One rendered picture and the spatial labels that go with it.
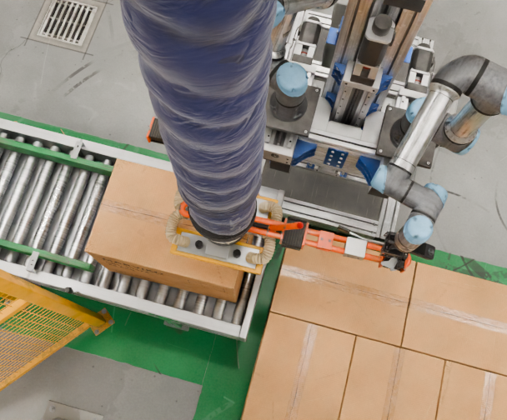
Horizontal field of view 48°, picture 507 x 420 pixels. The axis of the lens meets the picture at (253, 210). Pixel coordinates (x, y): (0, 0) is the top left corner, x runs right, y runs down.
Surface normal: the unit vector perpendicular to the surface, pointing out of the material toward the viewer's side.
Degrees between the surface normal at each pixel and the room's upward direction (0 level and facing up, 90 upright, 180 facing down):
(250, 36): 78
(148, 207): 0
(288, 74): 8
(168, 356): 0
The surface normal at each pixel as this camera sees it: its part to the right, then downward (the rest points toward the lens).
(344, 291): 0.01, -0.29
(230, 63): 0.36, 0.82
